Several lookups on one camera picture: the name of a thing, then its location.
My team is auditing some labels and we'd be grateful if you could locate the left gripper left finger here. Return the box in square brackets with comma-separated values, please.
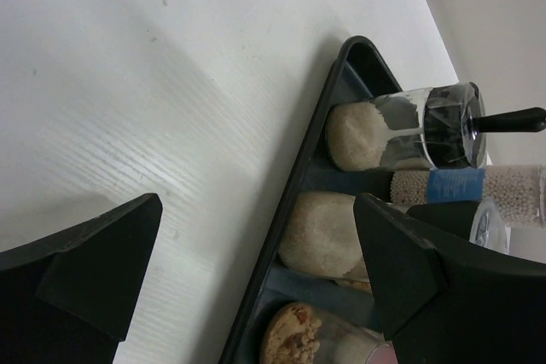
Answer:
[1, 193, 163, 363]

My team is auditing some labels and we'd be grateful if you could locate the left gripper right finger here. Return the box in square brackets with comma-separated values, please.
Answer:
[353, 194, 545, 363]

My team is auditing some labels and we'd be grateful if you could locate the tall blue-band spice jar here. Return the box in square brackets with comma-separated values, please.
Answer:
[390, 165, 545, 229]

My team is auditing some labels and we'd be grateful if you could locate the pink-cap spice bottle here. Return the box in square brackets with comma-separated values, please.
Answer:
[259, 303, 398, 364]

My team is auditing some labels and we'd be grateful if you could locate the black grinder-cap spice bottle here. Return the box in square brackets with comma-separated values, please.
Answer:
[325, 82, 545, 171]

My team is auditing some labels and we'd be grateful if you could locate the black plastic tray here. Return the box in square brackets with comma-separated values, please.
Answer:
[220, 36, 399, 363]

